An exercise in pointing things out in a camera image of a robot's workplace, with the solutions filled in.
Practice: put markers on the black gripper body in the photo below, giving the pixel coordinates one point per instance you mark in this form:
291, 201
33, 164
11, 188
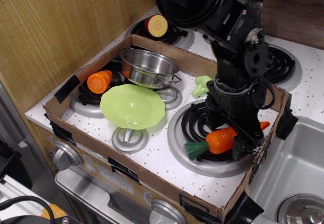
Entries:
238, 109

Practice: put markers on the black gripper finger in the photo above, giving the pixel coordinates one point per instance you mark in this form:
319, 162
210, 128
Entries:
215, 117
243, 146

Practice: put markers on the orange toy carrot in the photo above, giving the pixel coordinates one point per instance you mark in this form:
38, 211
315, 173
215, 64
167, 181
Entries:
216, 147

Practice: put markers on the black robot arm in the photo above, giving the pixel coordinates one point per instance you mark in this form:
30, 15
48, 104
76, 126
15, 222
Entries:
239, 89

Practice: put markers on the light green plastic plate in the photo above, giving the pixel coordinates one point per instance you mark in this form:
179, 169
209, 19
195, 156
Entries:
132, 107

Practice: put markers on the orange toy carrot stub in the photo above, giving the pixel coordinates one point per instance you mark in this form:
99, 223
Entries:
99, 82

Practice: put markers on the front right black burner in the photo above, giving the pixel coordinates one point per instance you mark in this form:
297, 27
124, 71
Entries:
190, 124

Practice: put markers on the green toy broccoli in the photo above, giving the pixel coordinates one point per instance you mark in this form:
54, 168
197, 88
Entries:
201, 86

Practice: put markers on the silver centre stove knob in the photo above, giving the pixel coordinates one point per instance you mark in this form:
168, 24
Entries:
171, 96

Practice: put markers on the grey toy sink basin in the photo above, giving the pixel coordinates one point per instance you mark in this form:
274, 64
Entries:
293, 166

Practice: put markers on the back right black burner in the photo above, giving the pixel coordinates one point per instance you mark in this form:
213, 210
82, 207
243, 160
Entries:
286, 72

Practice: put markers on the brown cardboard fence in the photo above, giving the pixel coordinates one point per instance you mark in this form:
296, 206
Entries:
211, 188

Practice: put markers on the silver sink drain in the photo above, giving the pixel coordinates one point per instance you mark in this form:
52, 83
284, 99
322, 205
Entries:
301, 208

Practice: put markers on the small steel pot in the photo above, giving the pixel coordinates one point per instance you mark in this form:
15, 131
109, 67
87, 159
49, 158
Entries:
148, 69

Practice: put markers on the silver front top knob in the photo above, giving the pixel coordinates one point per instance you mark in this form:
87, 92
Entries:
129, 141

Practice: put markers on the hanging slotted metal spatula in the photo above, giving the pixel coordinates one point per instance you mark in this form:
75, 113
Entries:
257, 6

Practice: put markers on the silver right oven knob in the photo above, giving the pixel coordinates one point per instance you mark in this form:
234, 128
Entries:
164, 213

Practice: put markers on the silver oven knob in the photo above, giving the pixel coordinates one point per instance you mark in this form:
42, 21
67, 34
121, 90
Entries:
164, 213
65, 156

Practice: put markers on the red yellow toy fruit half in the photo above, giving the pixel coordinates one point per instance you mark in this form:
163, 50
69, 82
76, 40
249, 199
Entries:
156, 25

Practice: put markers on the front left black burner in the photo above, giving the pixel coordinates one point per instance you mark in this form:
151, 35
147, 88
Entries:
87, 103

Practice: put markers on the silver left oven knob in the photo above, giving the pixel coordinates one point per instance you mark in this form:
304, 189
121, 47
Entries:
65, 156

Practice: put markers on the orange sponge piece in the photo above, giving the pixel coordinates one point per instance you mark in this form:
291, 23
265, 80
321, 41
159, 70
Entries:
57, 212

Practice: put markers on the silver oven door handle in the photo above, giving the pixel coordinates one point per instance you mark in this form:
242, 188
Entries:
101, 203

